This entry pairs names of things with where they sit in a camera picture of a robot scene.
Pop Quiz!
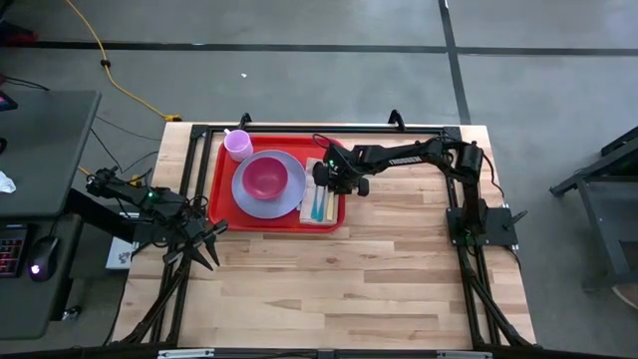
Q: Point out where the pink ribbed mug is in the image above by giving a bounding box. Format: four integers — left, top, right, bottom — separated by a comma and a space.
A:
222, 128, 254, 164

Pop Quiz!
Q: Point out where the lavender plate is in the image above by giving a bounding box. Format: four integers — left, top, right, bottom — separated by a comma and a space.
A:
230, 149, 308, 219

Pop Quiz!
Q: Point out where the white printed box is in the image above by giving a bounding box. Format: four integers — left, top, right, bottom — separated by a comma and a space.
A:
105, 235, 139, 271

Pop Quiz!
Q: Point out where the black side desk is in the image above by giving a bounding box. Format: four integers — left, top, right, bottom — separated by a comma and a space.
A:
0, 89, 103, 219

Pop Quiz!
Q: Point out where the beige napkin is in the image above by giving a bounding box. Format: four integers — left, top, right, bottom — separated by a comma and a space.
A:
298, 157, 341, 226

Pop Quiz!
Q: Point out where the black desk lower shelf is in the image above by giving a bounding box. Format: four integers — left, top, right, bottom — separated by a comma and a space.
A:
0, 212, 84, 341

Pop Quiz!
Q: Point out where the magenta bowl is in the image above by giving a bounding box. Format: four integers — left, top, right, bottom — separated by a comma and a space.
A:
241, 156, 290, 201

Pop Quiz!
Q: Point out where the red plastic tray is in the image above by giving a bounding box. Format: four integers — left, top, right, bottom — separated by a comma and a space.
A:
208, 135, 347, 234

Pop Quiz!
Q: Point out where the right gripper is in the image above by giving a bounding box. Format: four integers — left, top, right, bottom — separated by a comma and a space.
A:
312, 146, 372, 198

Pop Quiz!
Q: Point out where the yellow extension cable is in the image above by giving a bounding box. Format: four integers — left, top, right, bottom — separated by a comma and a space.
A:
64, 0, 183, 188

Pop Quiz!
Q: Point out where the black metal stand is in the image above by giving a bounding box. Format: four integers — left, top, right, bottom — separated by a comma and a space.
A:
549, 124, 638, 293

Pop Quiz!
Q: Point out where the black computer mouse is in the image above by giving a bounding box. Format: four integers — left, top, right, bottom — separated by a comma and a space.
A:
27, 234, 61, 283

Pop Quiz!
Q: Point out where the backlit keyboard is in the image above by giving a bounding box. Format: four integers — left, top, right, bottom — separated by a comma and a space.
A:
0, 224, 30, 279

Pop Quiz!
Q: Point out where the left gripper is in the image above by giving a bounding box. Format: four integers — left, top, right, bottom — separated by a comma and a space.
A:
162, 210, 230, 273

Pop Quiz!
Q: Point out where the black aluminium table frame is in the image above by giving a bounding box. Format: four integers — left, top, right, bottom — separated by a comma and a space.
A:
110, 109, 538, 359

